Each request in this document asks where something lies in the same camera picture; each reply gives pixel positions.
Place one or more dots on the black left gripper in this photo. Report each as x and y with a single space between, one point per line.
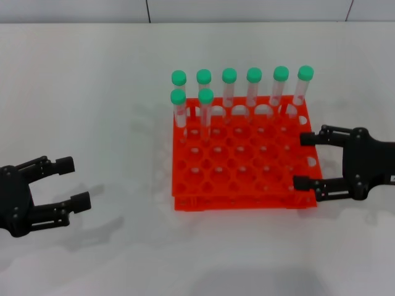
15 200

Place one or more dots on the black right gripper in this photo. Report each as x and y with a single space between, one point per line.
364 163

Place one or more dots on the clear test tube green cap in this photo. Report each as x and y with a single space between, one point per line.
204 76
254 74
281 73
206 96
305 72
178 97
179 77
229 75

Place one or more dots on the orange plastic test tube rack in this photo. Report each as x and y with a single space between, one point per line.
243 166

